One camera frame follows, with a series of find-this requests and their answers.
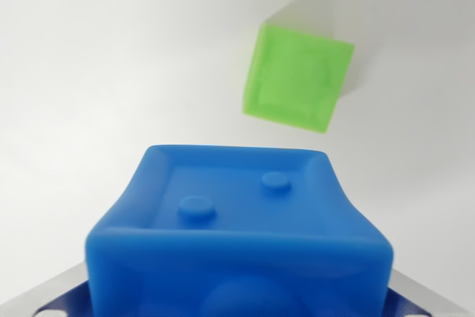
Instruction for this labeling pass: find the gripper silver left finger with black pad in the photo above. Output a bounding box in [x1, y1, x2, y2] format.
[0, 261, 93, 317]

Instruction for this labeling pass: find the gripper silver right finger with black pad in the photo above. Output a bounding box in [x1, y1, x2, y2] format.
[381, 268, 475, 317]

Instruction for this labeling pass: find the green rubber cube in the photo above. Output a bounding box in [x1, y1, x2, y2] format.
[241, 22, 356, 135]

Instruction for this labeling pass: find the blue rubber cube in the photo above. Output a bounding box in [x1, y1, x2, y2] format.
[85, 144, 394, 317]

